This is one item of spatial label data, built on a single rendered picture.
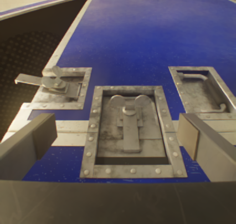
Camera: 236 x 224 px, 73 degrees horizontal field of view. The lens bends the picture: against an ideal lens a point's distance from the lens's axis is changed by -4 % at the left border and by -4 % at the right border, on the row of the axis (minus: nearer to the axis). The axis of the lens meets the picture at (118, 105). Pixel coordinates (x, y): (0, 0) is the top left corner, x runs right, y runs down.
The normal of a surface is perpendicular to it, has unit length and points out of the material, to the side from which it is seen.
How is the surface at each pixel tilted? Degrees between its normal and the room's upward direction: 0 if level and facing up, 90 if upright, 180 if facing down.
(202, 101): 90
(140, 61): 90
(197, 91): 90
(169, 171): 90
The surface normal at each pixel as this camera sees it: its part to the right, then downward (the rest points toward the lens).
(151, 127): -0.01, -0.71
